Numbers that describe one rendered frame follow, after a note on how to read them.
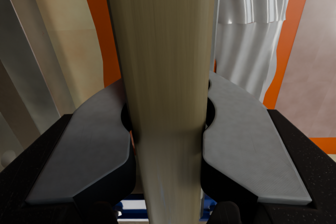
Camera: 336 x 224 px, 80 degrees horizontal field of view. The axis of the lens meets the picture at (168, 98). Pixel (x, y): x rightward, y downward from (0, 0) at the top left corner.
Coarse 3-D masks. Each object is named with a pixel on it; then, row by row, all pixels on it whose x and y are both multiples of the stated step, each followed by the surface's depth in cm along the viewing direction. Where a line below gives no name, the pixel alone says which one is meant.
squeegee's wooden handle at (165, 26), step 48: (144, 0) 5; (192, 0) 5; (144, 48) 6; (192, 48) 6; (144, 96) 7; (192, 96) 7; (144, 144) 8; (192, 144) 8; (144, 192) 10; (192, 192) 10
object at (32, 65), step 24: (0, 0) 17; (24, 0) 19; (0, 24) 19; (24, 24) 19; (0, 48) 20; (24, 48) 20; (48, 48) 22; (24, 72) 21; (48, 72) 22; (24, 96) 23; (48, 96) 23; (48, 120) 25
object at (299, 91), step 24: (288, 24) 21; (312, 24) 21; (288, 48) 23; (312, 48) 23; (288, 72) 24; (312, 72) 24; (264, 96) 26; (288, 96) 26; (312, 96) 26; (312, 120) 28
